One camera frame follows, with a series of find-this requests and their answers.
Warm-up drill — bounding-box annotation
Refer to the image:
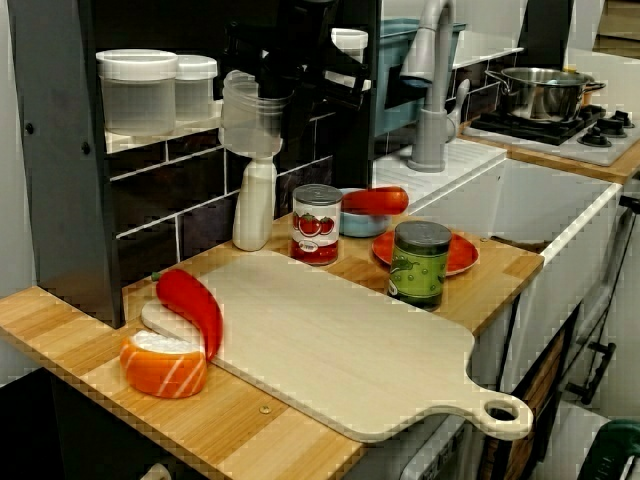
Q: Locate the light wooden cutting board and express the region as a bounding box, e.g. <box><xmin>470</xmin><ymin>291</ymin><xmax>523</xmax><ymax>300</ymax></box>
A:
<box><xmin>140</xmin><ymin>249</ymin><xmax>534</xmax><ymax>442</ymax></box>

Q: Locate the grey dispenser panel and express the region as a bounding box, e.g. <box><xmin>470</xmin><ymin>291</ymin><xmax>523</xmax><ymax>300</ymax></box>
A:
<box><xmin>399</xmin><ymin>417</ymin><xmax>471</xmax><ymax>480</ymax></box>

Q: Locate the toy stove cooktop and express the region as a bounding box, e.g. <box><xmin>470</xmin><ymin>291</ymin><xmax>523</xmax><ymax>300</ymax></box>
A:
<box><xmin>458</xmin><ymin>103</ymin><xmax>640</xmax><ymax>169</ymax></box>

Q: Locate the black oven door handle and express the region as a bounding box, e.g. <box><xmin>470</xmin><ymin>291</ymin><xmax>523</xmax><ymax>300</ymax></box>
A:
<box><xmin>564</xmin><ymin>341</ymin><xmax>618</xmax><ymax>406</ymax></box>

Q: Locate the white detergent bottle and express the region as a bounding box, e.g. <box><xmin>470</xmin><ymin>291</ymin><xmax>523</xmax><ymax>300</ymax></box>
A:
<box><xmin>232</xmin><ymin>152</ymin><xmax>278</xmax><ymax>251</ymax></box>

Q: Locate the tall white lidded jar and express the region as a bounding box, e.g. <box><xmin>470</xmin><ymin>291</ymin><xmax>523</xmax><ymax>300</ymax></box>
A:
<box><xmin>330</xmin><ymin>27</ymin><xmax>370</xmax><ymax>52</ymax></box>

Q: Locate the black stove knob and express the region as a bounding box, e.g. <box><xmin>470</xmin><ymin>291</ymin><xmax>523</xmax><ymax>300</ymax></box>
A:
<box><xmin>577</xmin><ymin>124</ymin><xmax>614</xmax><ymax>149</ymax></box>
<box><xmin>599</xmin><ymin>109</ymin><xmax>636</xmax><ymax>139</ymax></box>

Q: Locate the wide white lidded jar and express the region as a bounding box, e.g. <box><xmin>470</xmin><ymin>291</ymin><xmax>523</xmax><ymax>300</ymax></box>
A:
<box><xmin>95</xmin><ymin>48</ymin><xmax>179</xmax><ymax>136</ymax></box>

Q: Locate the clear lidless plastic jar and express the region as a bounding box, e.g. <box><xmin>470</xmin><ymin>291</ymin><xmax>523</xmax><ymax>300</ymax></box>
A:
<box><xmin>218</xmin><ymin>69</ymin><xmax>294</xmax><ymax>160</ymax></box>

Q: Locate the stainless steel pot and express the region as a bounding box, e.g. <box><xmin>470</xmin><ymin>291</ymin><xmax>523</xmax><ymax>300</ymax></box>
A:
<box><xmin>483</xmin><ymin>67</ymin><xmax>607</xmax><ymax>123</ymax></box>

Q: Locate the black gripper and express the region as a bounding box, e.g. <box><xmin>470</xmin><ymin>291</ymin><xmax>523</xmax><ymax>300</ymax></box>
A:
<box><xmin>222</xmin><ymin>9</ymin><xmax>374</xmax><ymax>119</ymax></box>

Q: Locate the dark kitchen side panel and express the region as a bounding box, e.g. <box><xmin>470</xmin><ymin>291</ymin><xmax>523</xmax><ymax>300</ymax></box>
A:
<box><xmin>517</xmin><ymin>0</ymin><xmax>576</xmax><ymax>71</ymax></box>

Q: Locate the red toy sausage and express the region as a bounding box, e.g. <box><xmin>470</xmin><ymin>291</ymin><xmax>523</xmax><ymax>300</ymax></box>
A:
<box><xmin>341</xmin><ymin>185</ymin><xmax>410</xmax><ymax>216</ymax></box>

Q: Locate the brown wood grain door panel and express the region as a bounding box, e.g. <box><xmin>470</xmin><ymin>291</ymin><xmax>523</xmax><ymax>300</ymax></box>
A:
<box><xmin>477</xmin><ymin>302</ymin><xmax>584</xmax><ymax>480</ymax></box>

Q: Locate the black thin stand rod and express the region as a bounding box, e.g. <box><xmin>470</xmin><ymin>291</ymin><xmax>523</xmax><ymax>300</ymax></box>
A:
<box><xmin>574</xmin><ymin>193</ymin><xmax>640</xmax><ymax>351</ymax></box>

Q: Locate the white toy sink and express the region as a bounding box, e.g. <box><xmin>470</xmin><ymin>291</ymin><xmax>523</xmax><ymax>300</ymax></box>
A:
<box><xmin>372</xmin><ymin>137</ymin><xmax>626</xmax><ymax>396</ymax></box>

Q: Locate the light blue bowl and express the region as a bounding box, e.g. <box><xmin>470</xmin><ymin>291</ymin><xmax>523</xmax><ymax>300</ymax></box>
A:
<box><xmin>339</xmin><ymin>187</ymin><xmax>393</xmax><ymax>238</ymax></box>

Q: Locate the red toy chili pepper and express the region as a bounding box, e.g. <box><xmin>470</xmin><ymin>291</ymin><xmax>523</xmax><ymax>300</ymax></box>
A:
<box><xmin>151</xmin><ymin>268</ymin><xmax>225</xmax><ymax>360</ymax></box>

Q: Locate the dark grey shelf unit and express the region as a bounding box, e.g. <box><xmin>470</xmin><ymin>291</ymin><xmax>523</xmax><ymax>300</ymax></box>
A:
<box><xmin>7</xmin><ymin>0</ymin><xmax>384</xmax><ymax>330</ymax></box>

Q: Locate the grey toy faucet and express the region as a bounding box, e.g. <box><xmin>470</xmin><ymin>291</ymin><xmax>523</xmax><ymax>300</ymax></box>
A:
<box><xmin>399</xmin><ymin>0</ymin><xmax>472</xmax><ymax>174</ymax></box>

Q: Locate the white lidded plastic jar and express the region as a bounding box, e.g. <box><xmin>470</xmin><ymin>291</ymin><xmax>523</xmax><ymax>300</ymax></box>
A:
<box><xmin>174</xmin><ymin>53</ymin><xmax>220</xmax><ymax>121</ymax></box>

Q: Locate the red round plate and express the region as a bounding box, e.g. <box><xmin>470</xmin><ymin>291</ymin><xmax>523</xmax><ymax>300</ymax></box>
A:
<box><xmin>371</xmin><ymin>229</ymin><xmax>480</xmax><ymax>277</ymax></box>

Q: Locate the green peas tin can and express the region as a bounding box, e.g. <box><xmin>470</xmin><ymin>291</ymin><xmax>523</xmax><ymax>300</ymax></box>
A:
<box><xmin>387</xmin><ymin>221</ymin><xmax>453</xmax><ymax>312</ymax></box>

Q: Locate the salmon sushi toy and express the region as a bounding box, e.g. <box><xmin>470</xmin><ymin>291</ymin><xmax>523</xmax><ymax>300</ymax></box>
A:
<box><xmin>118</xmin><ymin>329</ymin><xmax>208</xmax><ymax>400</ymax></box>

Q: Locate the tomato print tin can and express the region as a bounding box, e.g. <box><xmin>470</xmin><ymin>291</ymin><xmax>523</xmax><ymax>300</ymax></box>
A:
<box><xmin>291</xmin><ymin>183</ymin><xmax>343</xmax><ymax>266</ymax></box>

